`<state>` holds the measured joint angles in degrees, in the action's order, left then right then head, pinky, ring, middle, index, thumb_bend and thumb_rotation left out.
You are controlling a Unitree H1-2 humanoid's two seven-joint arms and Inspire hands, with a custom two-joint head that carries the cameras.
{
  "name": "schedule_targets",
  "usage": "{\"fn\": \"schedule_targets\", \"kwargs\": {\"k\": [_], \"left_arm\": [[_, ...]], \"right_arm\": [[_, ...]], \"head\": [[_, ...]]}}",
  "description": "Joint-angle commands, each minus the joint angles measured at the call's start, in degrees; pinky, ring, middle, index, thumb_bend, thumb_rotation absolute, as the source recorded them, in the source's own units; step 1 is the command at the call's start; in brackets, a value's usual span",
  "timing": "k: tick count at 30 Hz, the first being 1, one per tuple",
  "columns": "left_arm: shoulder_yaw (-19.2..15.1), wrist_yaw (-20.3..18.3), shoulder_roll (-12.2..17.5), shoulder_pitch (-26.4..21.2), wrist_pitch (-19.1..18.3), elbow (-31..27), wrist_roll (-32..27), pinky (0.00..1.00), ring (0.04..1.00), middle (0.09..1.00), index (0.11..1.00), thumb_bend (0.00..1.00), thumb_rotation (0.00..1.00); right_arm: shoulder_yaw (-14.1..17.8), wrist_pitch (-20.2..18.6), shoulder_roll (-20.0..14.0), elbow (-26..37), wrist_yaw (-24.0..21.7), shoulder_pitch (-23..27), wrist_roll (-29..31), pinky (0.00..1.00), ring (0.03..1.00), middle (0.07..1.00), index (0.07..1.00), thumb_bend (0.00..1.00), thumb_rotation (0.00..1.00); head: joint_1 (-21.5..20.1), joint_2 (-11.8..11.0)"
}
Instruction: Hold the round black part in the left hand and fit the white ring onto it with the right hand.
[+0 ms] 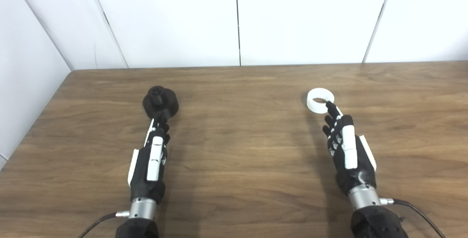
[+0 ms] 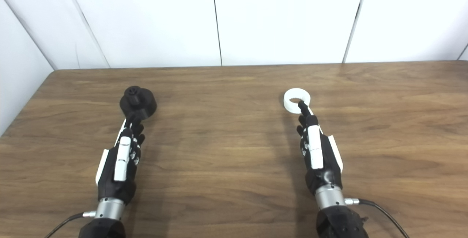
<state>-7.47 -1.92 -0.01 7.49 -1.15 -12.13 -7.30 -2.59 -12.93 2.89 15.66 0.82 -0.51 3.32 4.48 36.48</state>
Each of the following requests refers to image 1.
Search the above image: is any black and white left hand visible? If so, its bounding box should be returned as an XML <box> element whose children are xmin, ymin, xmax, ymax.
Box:
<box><xmin>127</xmin><ymin>117</ymin><xmax>171</xmax><ymax>205</ymax></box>

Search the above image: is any black and white right hand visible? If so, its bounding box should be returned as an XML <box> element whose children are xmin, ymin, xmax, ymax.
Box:
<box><xmin>322</xmin><ymin>101</ymin><xmax>377</xmax><ymax>196</ymax></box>

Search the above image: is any round black part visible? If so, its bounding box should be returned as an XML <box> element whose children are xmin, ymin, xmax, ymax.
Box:
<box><xmin>142</xmin><ymin>86</ymin><xmax>180</xmax><ymax>120</ymax></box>

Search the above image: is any white ring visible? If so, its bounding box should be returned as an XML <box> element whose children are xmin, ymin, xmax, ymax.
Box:
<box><xmin>306</xmin><ymin>88</ymin><xmax>335</xmax><ymax>115</ymax></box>

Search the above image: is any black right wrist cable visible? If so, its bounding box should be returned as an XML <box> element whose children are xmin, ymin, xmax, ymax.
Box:
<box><xmin>380</xmin><ymin>198</ymin><xmax>446</xmax><ymax>238</ymax></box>

